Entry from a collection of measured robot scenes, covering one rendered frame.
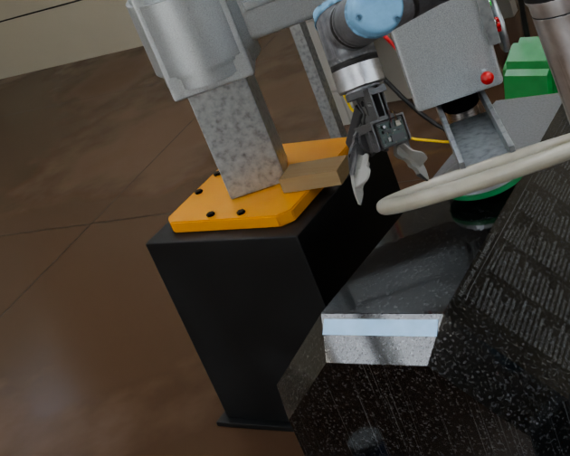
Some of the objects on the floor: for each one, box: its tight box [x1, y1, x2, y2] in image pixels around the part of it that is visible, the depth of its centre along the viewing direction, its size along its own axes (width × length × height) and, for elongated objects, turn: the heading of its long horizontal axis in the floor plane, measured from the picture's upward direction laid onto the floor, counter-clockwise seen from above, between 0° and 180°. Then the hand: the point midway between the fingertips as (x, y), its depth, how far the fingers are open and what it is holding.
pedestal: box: [146, 151, 404, 432], centre depth 371 cm, size 66×66×74 cm
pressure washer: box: [502, 0, 558, 100], centre depth 434 cm, size 35×35×87 cm
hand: (393, 194), depth 205 cm, fingers open, 14 cm apart
